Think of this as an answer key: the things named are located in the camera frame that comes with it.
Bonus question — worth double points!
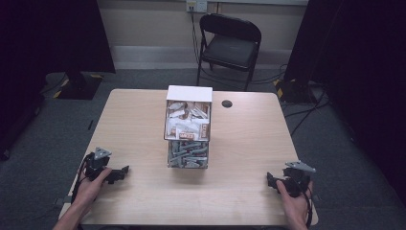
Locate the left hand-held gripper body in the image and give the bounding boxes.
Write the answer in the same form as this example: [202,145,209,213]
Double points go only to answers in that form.
[83,147,121,182]

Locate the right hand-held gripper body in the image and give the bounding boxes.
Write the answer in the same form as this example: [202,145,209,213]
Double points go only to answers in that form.
[276,160,317,198]

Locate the person's right hand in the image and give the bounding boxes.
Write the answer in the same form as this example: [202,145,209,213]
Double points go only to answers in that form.
[276,180,315,223]

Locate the person's left hand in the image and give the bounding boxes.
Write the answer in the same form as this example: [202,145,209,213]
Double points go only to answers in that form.
[74,168,114,209]

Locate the pile of grey packets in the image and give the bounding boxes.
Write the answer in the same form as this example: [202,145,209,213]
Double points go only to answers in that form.
[169,141,209,169]

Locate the pile of brown white packets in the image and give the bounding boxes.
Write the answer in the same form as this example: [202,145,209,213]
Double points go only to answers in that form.
[166,101,211,142]

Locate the black stand base striped tape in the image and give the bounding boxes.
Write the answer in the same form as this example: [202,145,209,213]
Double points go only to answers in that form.
[273,78,325,104]
[52,71,104,101]

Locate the clear two-tier box white lid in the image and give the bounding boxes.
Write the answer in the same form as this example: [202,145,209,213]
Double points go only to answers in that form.
[163,84,214,170]

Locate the black curtain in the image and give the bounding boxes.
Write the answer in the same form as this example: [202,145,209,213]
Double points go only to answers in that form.
[0,0,117,161]
[282,0,406,205]

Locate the black folding chair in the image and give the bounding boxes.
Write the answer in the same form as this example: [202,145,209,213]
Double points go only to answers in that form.
[196,12,262,92]

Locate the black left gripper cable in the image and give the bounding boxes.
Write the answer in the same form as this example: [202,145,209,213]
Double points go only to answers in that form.
[70,153,94,205]

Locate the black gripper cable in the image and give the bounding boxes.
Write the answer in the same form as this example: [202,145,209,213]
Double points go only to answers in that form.
[302,187,314,229]
[70,153,94,205]

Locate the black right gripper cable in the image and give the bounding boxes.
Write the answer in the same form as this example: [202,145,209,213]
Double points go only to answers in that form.
[302,187,314,229]

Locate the grey table bracket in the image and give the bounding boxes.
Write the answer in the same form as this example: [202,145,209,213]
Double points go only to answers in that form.
[53,195,73,207]

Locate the black floor cables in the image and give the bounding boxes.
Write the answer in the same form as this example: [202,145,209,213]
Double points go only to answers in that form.
[200,63,334,138]

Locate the black cable from wall socket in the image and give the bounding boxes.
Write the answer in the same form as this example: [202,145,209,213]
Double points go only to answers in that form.
[190,5,201,66]

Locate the white wall cable trunking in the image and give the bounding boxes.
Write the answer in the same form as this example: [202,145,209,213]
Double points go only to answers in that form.
[207,0,310,7]

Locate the white wall socket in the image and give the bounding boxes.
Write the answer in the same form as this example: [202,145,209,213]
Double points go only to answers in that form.
[186,0,209,14]

